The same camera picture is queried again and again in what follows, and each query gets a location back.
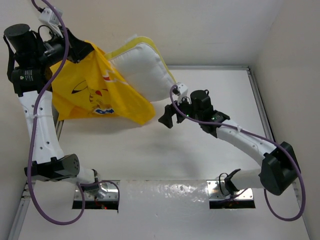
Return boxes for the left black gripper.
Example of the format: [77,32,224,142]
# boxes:
[33,25,94,68]

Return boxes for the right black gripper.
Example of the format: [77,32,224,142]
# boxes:
[159,91,202,128]

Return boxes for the yellow pillowcase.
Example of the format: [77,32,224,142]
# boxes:
[49,40,156,126]

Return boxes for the cream pillow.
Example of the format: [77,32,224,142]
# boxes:
[104,34,176,102]

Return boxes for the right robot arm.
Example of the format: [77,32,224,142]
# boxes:
[158,85,301,196]

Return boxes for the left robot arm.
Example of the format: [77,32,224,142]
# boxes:
[3,23,98,185]

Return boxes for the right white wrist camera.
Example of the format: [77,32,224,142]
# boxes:
[172,82,188,105]

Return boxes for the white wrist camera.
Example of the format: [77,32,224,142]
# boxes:
[172,82,188,105]
[38,7,64,38]

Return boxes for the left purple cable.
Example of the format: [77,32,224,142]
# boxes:
[26,0,121,226]

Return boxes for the purple cable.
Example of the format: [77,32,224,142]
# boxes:
[169,84,306,222]
[26,0,121,226]

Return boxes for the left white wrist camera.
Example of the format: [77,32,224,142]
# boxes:
[38,7,64,38]

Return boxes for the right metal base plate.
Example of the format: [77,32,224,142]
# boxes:
[206,178,254,202]

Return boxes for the metal base plate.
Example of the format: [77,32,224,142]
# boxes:
[80,180,120,201]
[206,178,254,202]

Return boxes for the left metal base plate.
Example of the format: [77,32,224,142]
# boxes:
[80,180,120,201]

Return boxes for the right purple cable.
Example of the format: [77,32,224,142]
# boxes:
[169,84,306,222]

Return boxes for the aluminium table frame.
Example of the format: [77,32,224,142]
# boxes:
[18,66,309,240]

